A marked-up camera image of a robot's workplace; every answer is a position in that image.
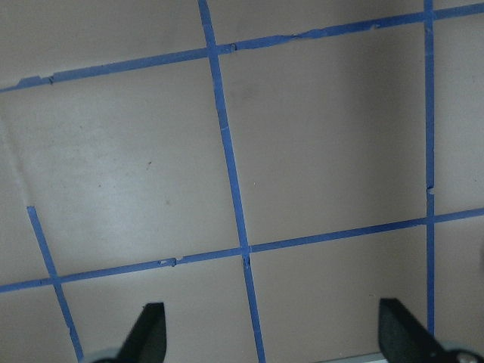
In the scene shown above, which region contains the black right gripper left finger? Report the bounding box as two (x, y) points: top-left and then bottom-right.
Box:
(114, 302), (166, 363)

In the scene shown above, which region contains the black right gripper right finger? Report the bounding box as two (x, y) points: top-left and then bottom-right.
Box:
(378, 298), (454, 363)

